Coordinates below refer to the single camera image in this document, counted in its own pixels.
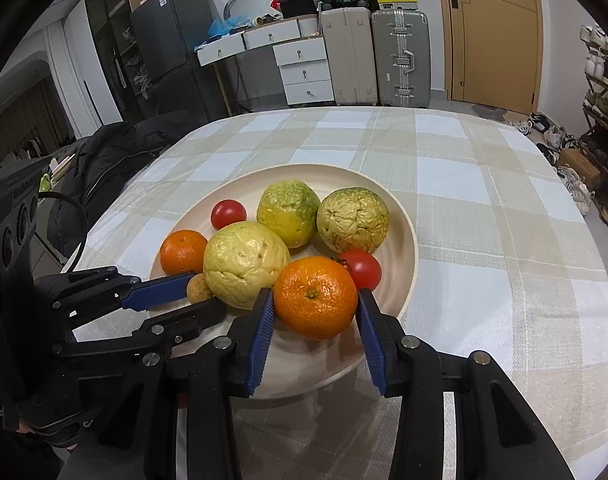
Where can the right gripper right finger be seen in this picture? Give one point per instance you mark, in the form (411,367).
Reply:
(498,435)

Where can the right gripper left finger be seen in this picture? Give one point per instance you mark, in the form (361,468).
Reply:
(228,366)

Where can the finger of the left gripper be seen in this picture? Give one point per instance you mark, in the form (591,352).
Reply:
(81,297)
(154,335)

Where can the brown longan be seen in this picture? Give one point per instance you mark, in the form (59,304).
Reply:
(197,289)

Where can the orange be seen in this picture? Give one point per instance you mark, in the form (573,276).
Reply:
(315,298)
(182,252)

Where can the large yellow guava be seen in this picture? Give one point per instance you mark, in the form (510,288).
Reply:
(241,259)

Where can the red tomato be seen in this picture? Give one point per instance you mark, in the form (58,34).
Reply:
(365,271)
(227,212)

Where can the cream round plate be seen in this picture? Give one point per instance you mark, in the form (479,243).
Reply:
(296,365)

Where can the red tomato on plate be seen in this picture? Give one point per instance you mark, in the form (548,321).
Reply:
(227,212)

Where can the black jacket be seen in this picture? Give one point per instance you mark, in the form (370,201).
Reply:
(106,161)

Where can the checkered tablecloth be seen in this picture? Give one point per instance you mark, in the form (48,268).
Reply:
(506,261)

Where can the green yellow guava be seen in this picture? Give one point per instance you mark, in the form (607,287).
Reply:
(289,208)

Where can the dark grey refrigerator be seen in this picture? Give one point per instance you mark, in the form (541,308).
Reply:
(167,32)

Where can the white drawer desk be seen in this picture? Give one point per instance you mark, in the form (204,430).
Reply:
(299,50)

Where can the beige suitcase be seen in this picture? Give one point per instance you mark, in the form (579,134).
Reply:
(348,41)

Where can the silver suitcase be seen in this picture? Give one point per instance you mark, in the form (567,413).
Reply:
(402,52)

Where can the wooden shoe rack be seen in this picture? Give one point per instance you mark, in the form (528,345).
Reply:
(595,107)

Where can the wooden door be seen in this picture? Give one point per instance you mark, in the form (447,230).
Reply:
(493,52)

